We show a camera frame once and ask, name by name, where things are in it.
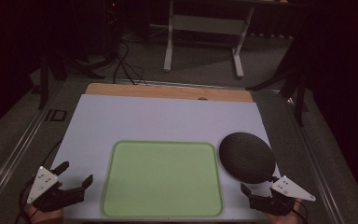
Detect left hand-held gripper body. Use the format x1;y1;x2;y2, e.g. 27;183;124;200
26;165;86;214

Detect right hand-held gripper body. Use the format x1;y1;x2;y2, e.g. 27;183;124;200
248;175;317;217

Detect dark round bowl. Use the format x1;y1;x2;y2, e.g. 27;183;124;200
218;132;277;185

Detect person's right hand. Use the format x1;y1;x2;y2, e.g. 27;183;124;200
264;200;304;224

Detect person's left hand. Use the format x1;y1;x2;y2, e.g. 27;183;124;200
27;181;64;224

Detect light green tray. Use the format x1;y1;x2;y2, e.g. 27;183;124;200
101;140;224;218

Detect black stand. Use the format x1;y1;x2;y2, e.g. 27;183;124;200
37;46;106;110
246;59;310;127

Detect white table sheet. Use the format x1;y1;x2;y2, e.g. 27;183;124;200
49;93;282;222

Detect black computer tower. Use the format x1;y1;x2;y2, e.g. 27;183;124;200
103;0;123;58

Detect metal floor rail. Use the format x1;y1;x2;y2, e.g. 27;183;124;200
280;92;345;224
0;81;63;207

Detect black floor bracket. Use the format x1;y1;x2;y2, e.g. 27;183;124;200
44;108;68;122

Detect black floor cables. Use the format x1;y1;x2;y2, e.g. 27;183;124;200
112;39;149;87

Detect white metal desk frame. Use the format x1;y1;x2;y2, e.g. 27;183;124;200
163;0;256;79

